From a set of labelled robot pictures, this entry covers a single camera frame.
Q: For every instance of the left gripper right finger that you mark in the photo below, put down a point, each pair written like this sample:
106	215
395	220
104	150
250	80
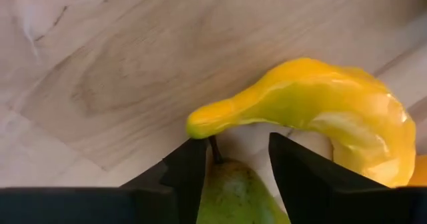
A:
300	177

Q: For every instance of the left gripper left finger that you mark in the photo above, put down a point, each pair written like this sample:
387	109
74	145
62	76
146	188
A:
187	170

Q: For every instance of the light green pear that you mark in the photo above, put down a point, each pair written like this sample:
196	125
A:
233	197

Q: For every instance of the yellow banana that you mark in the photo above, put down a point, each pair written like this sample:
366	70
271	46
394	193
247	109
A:
317	97

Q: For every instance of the orange yellow oblong fruit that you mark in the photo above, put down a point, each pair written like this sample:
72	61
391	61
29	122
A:
420	172

